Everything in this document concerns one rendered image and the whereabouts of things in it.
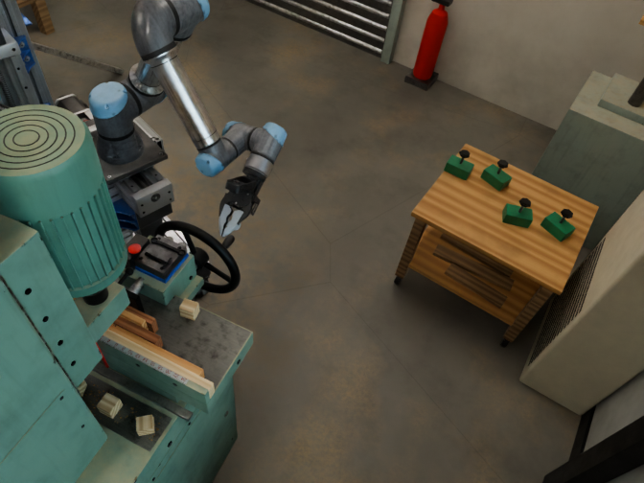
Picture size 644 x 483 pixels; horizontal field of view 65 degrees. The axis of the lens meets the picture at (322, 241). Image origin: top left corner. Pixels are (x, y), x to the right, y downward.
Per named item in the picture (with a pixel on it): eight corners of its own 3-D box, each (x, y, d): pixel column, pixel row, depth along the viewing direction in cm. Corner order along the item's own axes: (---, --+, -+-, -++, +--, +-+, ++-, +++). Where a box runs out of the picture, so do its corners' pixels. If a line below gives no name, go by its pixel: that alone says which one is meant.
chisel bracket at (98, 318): (132, 306, 118) (125, 286, 112) (90, 355, 110) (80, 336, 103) (106, 293, 120) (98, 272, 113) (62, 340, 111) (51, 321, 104)
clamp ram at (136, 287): (160, 297, 130) (155, 277, 123) (142, 319, 125) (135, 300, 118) (131, 283, 131) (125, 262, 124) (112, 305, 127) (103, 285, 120)
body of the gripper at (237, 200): (253, 218, 152) (270, 182, 154) (245, 211, 144) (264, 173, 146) (231, 208, 154) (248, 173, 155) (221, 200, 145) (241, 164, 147)
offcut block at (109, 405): (123, 404, 122) (120, 399, 119) (113, 419, 120) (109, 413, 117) (110, 398, 123) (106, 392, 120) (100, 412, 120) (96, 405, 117)
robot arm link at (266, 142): (270, 130, 157) (293, 136, 154) (255, 161, 156) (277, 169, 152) (259, 117, 150) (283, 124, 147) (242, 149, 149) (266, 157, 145)
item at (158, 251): (189, 256, 132) (186, 242, 127) (163, 287, 125) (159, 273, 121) (147, 236, 134) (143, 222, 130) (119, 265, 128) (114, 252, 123)
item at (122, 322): (163, 345, 122) (160, 335, 118) (157, 353, 121) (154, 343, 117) (86, 306, 126) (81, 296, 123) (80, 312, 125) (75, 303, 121)
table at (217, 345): (272, 315, 137) (272, 303, 132) (209, 415, 118) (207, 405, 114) (89, 229, 149) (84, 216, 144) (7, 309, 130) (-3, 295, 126)
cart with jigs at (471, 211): (545, 275, 265) (612, 188, 215) (508, 356, 233) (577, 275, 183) (434, 216, 284) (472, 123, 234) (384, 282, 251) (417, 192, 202)
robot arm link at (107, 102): (87, 127, 165) (76, 92, 154) (119, 108, 173) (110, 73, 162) (114, 143, 162) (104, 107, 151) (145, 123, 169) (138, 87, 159)
